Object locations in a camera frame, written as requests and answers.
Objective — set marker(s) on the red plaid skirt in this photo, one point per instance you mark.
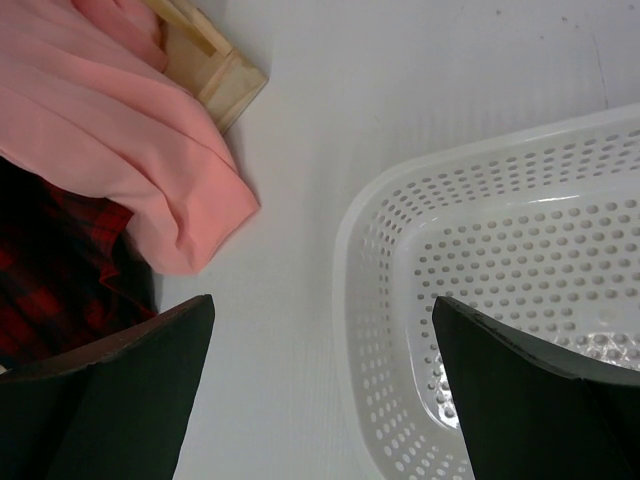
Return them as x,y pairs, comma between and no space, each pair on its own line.
68,277

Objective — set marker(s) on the pink skirt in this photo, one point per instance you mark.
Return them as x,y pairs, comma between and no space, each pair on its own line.
86,105

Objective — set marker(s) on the white perforated plastic basket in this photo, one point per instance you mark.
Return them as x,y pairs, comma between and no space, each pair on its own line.
538,229

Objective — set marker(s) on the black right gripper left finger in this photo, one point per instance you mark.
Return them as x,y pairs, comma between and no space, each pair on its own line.
117,408

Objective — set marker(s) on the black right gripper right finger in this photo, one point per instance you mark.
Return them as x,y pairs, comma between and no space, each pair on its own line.
529,409

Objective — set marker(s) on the wooden clothes rack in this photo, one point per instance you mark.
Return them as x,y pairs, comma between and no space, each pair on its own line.
204,62

